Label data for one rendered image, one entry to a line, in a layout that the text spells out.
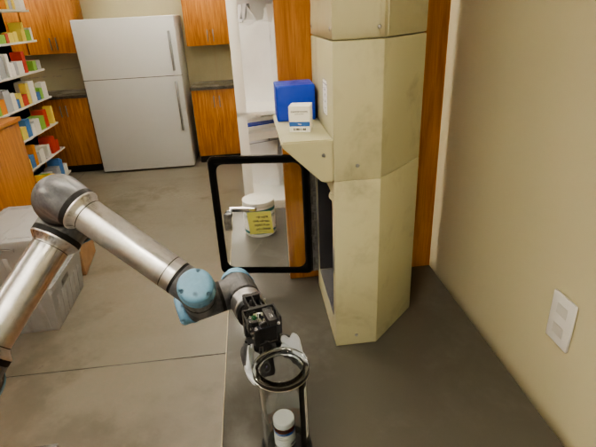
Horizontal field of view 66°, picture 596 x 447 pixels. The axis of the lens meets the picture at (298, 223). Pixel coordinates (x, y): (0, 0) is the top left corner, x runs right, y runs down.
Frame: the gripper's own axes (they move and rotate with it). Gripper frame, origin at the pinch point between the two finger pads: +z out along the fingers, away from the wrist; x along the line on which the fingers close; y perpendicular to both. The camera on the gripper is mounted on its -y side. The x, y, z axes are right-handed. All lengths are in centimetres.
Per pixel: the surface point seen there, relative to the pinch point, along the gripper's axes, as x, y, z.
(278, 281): 20, -20, -63
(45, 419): -82, -114, -138
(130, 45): 6, 35, -535
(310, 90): 27, 45, -46
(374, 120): 32, 41, -23
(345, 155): 25.9, 33.3, -24.7
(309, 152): 18.1, 34.7, -26.8
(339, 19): 25, 61, -25
